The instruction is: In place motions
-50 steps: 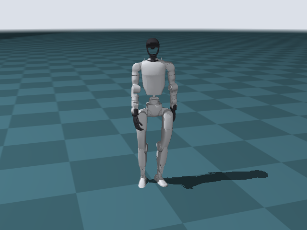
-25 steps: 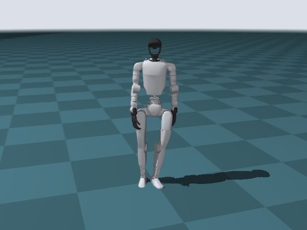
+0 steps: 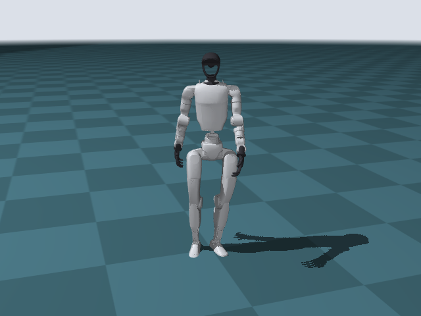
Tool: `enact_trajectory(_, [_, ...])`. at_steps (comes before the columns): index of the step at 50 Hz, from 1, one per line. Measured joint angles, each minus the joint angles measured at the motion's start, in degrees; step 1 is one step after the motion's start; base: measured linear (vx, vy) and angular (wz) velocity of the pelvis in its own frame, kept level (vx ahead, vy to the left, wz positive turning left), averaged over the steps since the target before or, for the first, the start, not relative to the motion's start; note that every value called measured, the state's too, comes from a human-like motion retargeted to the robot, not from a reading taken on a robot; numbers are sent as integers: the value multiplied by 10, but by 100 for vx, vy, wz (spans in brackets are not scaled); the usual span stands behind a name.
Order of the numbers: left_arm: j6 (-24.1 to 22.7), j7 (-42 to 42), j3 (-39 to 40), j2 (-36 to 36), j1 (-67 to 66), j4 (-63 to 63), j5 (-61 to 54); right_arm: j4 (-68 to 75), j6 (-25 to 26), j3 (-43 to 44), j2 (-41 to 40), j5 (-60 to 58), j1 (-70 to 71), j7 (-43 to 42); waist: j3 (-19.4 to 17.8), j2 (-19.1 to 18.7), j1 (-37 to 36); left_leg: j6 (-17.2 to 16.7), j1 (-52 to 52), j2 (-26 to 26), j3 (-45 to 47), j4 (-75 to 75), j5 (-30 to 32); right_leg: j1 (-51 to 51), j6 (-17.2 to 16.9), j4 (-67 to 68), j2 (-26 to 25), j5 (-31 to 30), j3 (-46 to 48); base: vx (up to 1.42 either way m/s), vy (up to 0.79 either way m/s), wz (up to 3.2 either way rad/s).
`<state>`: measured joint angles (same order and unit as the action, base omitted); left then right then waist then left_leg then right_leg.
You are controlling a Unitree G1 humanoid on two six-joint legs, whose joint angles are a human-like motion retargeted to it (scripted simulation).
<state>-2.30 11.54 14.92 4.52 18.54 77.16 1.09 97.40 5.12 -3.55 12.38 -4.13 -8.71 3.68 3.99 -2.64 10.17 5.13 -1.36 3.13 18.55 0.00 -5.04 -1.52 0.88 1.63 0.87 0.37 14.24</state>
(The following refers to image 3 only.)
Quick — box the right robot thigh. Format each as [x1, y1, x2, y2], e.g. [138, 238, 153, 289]
[186, 148, 203, 208]

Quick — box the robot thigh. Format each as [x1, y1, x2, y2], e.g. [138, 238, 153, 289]
[186, 148, 203, 208]
[214, 148, 238, 209]

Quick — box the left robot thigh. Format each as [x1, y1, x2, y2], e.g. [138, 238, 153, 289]
[214, 148, 238, 209]

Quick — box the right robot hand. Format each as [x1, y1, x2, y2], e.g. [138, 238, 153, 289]
[174, 144, 183, 168]

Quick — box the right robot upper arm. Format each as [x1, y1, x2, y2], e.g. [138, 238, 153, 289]
[179, 85, 196, 126]

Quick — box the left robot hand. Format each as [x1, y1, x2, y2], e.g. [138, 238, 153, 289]
[232, 145, 246, 177]

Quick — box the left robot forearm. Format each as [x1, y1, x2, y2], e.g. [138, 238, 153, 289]
[234, 117, 246, 153]

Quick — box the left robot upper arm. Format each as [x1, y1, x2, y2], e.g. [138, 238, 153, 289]
[227, 85, 243, 126]

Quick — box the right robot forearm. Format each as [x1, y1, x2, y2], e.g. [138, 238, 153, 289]
[174, 116, 187, 148]

